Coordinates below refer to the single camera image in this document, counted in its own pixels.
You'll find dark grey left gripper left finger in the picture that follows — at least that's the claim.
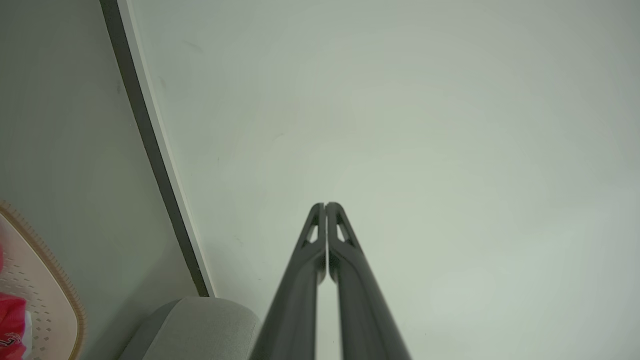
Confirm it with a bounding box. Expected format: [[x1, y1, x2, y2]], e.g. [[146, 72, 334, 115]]
[[249, 202, 327, 360]]

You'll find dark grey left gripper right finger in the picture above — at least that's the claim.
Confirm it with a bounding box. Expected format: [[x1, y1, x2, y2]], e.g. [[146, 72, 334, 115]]
[[327, 202, 412, 360]]

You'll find red t-shirt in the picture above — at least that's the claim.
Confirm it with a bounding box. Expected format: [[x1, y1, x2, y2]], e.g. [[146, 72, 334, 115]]
[[0, 242, 29, 360]]

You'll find beige perforated laundry basket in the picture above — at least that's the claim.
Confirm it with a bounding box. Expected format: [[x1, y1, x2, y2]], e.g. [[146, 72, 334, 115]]
[[0, 201, 87, 360]]

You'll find white garment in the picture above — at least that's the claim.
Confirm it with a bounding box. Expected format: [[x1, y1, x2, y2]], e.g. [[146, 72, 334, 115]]
[[22, 311, 35, 357]]

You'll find dark grey wall baseboard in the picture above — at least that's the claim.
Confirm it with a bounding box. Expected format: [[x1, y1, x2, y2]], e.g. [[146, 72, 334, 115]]
[[99, 0, 217, 298]]

